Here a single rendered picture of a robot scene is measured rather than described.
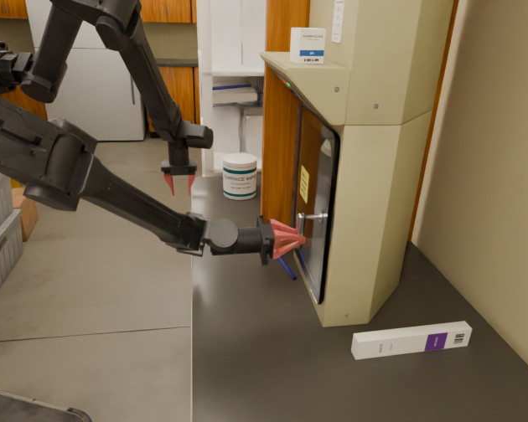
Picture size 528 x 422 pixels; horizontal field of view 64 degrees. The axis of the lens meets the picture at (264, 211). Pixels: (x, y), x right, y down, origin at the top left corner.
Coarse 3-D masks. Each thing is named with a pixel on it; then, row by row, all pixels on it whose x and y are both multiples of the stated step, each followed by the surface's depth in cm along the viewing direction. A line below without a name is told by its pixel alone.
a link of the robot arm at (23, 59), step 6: (18, 54) 102; (24, 54) 102; (30, 54) 102; (18, 60) 102; (24, 60) 101; (30, 60) 102; (18, 66) 101; (24, 66) 101; (30, 66) 102; (18, 72) 101; (24, 72) 101; (30, 72) 101; (60, 78) 105; (60, 84) 106
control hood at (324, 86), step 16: (272, 64) 86; (288, 64) 77; (304, 64) 77; (320, 64) 78; (336, 64) 79; (288, 80) 81; (304, 80) 74; (320, 80) 74; (336, 80) 74; (304, 96) 78; (320, 96) 75; (336, 96) 76; (320, 112) 77; (336, 112) 77
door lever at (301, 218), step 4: (320, 212) 91; (296, 216) 91; (300, 216) 90; (304, 216) 90; (308, 216) 91; (312, 216) 91; (316, 216) 91; (320, 216) 91; (300, 220) 90; (304, 220) 91; (320, 220) 91; (300, 224) 91; (304, 224) 91; (300, 228) 92; (296, 232) 93; (300, 232) 92; (296, 240) 94; (300, 244) 94; (296, 248) 95; (300, 248) 95
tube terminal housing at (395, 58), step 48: (384, 0) 70; (432, 0) 75; (336, 48) 81; (384, 48) 73; (432, 48) 82; (384, 96) 77; (432, 96) 92; (384, 144) 81; (336, 192) 84; (384, 192) 85; (336, 240) 89; (384, 240) 92; (336, 288) 94; (384, 288) 103
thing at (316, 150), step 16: (304, 112) 102; (304, 128) 103; (320, 128) 89; (304, 144) 103; (320, 144) 90; (336, 144) 80; (304, 160) 104; (320, 160) 90; (336, 160) 82; (320, 176) 91; (320, 192) 91; (304, 208) 106; (320, 208) 92; (320, 224) 92; (320, 240) 92; (304, 256) 108; (320, 256) 93; (304, 272) 108; (320, 272) 93; (320, 288) 94; (320, 304) 97
